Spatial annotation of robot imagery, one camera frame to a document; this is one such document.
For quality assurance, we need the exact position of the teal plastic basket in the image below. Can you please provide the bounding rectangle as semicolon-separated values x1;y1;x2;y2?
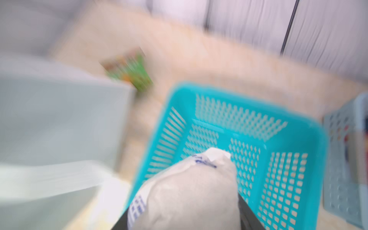
129;84;328;230

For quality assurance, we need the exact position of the white insulated delivery bag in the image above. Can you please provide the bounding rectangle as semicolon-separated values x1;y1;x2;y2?
1;53;136;230

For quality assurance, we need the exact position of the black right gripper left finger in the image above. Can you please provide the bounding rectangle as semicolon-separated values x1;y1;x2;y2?
111;211;129;230

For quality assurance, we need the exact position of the light blue plastic basket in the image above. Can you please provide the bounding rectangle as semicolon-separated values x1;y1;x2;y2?
323;93;368;230

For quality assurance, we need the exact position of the white ice pack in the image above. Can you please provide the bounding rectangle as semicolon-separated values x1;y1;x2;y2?
127;148;241;230

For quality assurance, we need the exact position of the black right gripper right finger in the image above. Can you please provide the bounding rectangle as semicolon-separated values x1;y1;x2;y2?
238;194;265;230

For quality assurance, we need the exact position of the green corn chips packet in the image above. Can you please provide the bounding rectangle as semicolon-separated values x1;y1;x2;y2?
100;48;153;92

